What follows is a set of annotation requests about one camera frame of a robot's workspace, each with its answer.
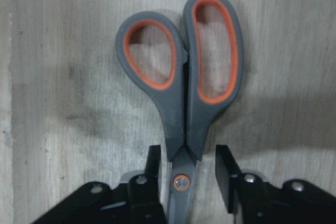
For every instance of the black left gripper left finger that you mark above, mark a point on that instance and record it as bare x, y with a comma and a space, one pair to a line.
143, 191

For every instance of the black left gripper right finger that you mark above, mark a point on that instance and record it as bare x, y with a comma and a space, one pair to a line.
245, 194

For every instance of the grey orange scissors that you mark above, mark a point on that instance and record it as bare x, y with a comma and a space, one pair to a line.
186, 112

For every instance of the dark wooden drawer box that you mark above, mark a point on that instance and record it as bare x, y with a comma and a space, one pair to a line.
70, 115

